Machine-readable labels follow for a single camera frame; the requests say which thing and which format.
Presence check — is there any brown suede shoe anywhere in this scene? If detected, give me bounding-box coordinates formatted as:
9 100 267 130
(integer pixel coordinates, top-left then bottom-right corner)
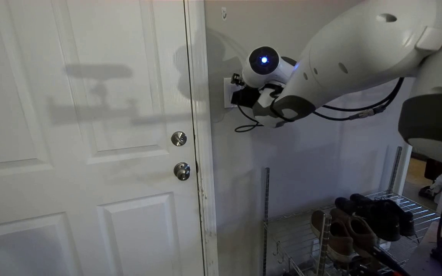
330 205 382 253
309 208 356 265

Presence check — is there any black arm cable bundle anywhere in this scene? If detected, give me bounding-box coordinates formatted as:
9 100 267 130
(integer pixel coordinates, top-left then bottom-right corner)
310 75 407 123

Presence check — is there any white panelled door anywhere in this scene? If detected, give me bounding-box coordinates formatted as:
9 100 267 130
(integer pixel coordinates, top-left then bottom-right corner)
0 0 206 276

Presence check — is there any white door frame trim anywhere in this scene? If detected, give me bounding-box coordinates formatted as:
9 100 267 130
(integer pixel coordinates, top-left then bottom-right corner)
181 0 221 276

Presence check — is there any silver deadbolt lock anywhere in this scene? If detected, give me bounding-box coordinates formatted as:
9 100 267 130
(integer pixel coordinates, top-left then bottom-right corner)
169 129 189 149

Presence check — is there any thin black looped cable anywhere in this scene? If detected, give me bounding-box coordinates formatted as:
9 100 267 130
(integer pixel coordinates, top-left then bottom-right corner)
233 103 264 135

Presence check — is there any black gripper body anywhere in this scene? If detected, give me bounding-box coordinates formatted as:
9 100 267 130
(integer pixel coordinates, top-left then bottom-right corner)
230 74 263 110

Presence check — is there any white wire shoe rack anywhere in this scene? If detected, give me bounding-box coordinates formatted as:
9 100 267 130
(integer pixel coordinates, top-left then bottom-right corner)
259 144 442 276

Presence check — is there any silver round door knob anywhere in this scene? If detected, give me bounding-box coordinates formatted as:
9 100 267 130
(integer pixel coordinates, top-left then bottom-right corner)
172 161 193 182

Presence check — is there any black sneaker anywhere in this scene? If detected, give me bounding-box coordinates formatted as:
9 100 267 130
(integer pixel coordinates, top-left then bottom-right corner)
333 195 371 227
350 192 418 242

